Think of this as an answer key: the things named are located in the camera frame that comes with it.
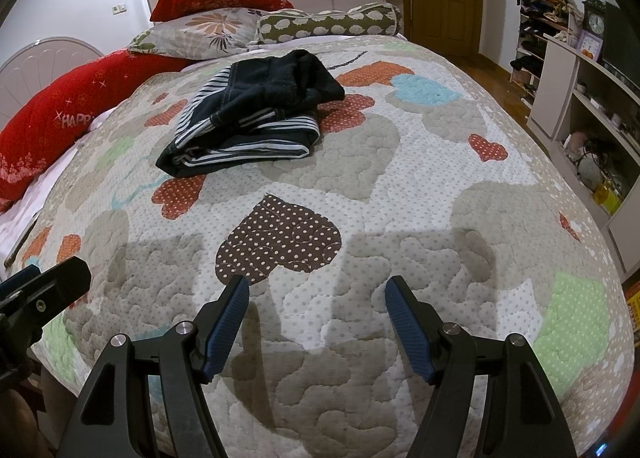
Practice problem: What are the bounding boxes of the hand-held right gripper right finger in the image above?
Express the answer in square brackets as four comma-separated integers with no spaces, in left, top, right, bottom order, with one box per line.
[385,274,581,458]

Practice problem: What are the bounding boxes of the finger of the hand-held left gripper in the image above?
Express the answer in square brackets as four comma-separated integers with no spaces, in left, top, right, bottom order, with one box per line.
[0,265,45,300]
[20,257,92,326]

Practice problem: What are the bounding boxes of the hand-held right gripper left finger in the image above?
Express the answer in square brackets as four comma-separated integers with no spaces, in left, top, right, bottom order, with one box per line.
[56,274,251,458]

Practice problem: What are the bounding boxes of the striped pants with dark patch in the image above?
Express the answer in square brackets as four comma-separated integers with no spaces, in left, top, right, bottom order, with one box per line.
[155,49,347,179]

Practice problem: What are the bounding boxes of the person's left forearm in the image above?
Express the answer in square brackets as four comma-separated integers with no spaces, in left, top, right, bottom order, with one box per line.
[0,378,51,458]

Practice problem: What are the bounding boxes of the white bed sheet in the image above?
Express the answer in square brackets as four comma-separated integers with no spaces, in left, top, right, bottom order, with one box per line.
[0,108,113,264]

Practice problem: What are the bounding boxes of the heart patterned quilt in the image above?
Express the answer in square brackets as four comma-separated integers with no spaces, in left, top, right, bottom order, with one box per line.
[7,33,632,458]

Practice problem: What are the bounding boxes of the red lettered pillow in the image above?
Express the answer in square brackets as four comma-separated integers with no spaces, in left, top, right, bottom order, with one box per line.
[0,49,193,206]

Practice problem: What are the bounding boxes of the pale bed headboard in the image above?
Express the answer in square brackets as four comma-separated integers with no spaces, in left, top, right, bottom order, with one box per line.
[0,36,106,109]

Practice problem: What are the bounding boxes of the yellow orange cardboard box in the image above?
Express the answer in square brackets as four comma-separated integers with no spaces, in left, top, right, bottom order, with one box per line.
[622,280,640,339]

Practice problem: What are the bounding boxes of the yellow jar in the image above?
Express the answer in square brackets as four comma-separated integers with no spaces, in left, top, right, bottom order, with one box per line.
[593,183,623,216]

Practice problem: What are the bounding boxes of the pale open shelf cabinet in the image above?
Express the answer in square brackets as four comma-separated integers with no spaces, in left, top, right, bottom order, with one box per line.
[527,33,640,274]

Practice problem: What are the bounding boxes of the beige floral pillow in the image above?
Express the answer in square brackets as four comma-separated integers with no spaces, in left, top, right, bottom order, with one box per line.
[127,7,273,61]

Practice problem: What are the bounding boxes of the green patterned bolster pillow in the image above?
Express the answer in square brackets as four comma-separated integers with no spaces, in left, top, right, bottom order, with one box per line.
[256,3,403,45]

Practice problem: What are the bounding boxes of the cluttered shoe rack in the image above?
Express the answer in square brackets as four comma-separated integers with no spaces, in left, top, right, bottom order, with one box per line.
[510,0,583,106]

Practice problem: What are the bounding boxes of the dark flat television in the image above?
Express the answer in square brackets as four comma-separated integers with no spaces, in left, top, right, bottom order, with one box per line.
[600,0,640,89]

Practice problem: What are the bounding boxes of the dark mantel clock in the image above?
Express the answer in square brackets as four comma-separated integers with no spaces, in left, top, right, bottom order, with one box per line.
[582,0,608,36]

